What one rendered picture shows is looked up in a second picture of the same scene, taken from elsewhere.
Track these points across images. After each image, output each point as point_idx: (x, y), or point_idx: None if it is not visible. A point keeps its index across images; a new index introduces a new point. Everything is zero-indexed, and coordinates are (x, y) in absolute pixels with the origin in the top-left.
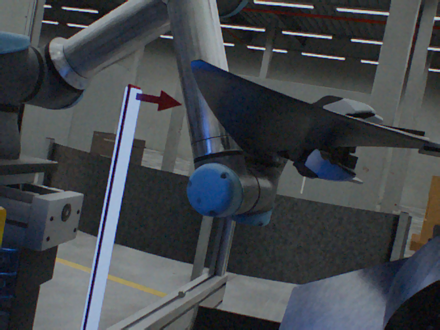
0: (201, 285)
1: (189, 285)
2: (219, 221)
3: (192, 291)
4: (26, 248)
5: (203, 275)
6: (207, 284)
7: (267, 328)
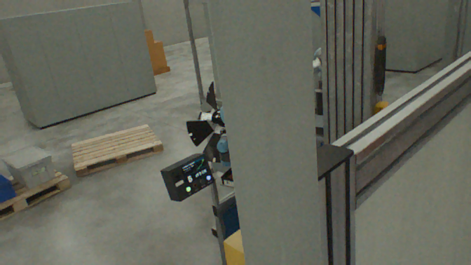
0: (228, 195)
1: (232, 195)
2: (216, 188)
3: (233, 192)
4: None
5: (222, 202)
6: (226, 196)
7: (226, 179)
